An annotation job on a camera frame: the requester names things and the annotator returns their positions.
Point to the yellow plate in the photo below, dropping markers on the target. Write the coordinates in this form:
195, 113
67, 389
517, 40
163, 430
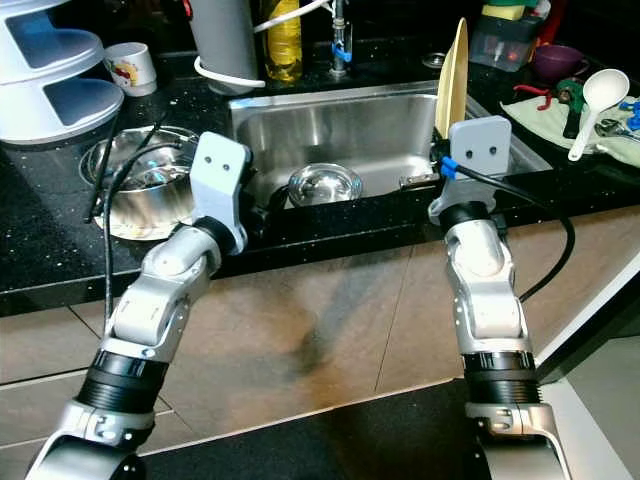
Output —
453, 80

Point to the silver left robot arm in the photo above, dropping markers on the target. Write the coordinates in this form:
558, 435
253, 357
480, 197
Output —
160, 300

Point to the thin steel utensil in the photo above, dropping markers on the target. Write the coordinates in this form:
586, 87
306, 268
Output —
385, 190

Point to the steel sink basin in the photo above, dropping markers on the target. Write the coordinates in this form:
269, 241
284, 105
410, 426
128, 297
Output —
360, 125

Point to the small steel pot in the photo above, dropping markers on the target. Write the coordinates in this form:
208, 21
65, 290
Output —
155, 200

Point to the pale green cloth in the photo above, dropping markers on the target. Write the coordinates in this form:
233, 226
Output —
535, 122

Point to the grey cabinet door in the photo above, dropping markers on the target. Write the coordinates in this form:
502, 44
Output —
320, 300

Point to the white patterned plate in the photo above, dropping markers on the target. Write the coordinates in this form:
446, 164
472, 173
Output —
135, 232

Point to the clear plastic container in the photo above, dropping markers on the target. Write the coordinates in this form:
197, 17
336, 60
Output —
505, 42

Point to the purple bowl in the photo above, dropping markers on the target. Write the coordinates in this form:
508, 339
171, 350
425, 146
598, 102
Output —
555, 60

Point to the steel gooseneck faucet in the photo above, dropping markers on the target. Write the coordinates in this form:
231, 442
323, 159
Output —
338, 40

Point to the yellow oil bottle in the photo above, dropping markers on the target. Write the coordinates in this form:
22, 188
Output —
282, 40

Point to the grey cylindrical water filter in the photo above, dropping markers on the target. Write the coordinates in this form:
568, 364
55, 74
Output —
225, 40

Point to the yellow green sponge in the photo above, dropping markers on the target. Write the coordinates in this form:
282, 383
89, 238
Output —
505, 10

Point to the white rice paddle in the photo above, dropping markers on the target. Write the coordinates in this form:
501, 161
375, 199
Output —
600, 95

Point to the white cartoon mug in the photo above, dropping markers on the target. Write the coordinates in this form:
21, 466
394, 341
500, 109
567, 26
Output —
132, 68

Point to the black edged appliance door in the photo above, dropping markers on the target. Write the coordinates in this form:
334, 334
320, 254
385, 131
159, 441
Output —
590, 340

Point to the white tiered storage rack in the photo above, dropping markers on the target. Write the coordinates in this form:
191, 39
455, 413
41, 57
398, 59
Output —
50, 80

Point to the black floor mat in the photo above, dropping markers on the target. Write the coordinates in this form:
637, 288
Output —
360, 435

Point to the grey drawer front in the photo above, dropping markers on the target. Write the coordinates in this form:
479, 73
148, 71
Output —
15, 462
30, 410
30, 340

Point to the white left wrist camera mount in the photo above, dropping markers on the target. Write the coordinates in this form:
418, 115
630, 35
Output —
220, 185

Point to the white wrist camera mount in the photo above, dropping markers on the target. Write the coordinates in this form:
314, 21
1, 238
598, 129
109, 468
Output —
220, 185
482, 150

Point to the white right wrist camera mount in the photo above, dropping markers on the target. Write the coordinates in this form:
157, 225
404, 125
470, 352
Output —
482, 150

